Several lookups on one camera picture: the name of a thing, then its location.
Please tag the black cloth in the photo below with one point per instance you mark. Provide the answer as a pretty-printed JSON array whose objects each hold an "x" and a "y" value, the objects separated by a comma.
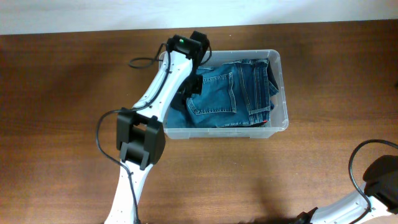
[{"x": 179, "y": 102}]

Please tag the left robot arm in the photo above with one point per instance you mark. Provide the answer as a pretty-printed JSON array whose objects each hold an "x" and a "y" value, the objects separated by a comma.
[{"x": 140, "y": 137}]

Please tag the clear plastic storage bin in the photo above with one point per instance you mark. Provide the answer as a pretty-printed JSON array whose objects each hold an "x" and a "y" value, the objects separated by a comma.
[{"x": 279, "y": 115}]

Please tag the black shorts red waistband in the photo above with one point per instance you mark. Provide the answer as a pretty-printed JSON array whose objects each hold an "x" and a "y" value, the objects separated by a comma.
[{"x": 269, "y": 88}]

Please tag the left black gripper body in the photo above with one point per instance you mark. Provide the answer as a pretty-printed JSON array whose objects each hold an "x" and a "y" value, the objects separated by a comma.
[{"x": 194, "y": 84}]

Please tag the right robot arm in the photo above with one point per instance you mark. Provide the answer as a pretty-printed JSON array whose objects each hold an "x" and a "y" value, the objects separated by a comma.
[{"x": 380, "y": 187}]

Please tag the dark blue jeans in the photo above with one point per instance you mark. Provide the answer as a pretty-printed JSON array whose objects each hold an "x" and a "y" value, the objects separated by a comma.
[{"x": 230, "y": 97}]

